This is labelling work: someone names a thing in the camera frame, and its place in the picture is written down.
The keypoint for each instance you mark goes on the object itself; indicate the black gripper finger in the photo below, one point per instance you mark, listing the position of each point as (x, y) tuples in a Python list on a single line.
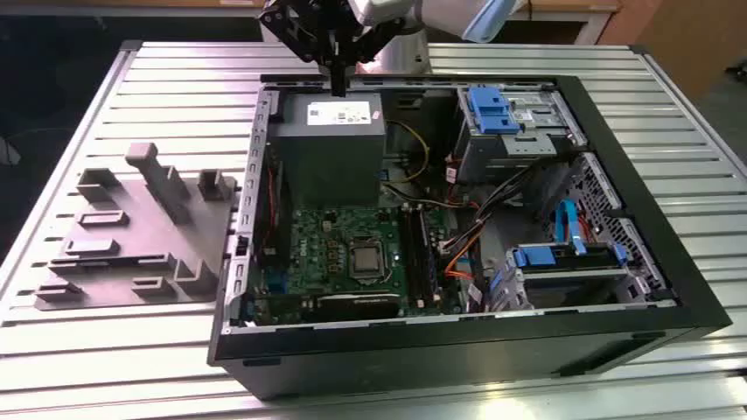
[(376, 39), (285, 35)]

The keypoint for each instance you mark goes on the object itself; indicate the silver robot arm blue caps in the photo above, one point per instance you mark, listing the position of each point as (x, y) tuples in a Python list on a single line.
[(403, 52)]

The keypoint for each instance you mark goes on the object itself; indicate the blue drive bay latch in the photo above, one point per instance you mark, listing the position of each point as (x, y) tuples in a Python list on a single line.
[(490, 114)]

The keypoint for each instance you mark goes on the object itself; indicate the grey power supply unit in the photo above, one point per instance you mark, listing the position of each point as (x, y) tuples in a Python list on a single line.
[(327, 162)]

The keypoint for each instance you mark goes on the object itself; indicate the metal drive cage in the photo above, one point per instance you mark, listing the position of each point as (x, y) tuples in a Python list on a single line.
[(526, 146)]

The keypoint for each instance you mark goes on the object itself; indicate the white framed wooden desk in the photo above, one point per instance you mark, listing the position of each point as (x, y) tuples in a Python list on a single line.
[(592, 24)]

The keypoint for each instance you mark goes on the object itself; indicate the green motherboard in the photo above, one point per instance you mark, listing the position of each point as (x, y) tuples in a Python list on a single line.
[(318, 236)]

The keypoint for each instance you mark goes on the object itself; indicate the black CPU socket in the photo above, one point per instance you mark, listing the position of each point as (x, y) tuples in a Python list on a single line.
[(386, 258)]

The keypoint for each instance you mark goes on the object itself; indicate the silver CPU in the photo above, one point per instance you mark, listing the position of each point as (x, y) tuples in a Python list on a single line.
[(366, 258)]

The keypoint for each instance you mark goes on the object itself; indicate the grey parts rack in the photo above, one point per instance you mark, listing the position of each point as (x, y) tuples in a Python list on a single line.
[(145, 227)]

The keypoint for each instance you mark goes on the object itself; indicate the brown wooden cabinet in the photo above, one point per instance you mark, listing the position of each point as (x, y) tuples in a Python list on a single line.
[(688, 35)]

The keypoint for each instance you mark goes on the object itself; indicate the white object on floor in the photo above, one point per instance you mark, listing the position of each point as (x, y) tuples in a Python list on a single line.
[(7, 151)]

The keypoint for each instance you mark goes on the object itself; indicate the hard disk in blue carrier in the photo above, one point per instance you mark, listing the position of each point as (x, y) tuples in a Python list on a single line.
[(536, 256)]

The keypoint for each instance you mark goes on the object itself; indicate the black graphics card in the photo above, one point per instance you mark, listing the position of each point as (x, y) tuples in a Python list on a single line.
[(356, 306)]

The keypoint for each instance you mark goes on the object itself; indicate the metal disk bay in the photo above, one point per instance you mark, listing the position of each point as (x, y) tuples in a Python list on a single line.
[(575, 275)]

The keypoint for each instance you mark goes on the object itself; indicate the black open PC case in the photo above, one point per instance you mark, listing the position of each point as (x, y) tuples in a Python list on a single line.
[(408, 350)]

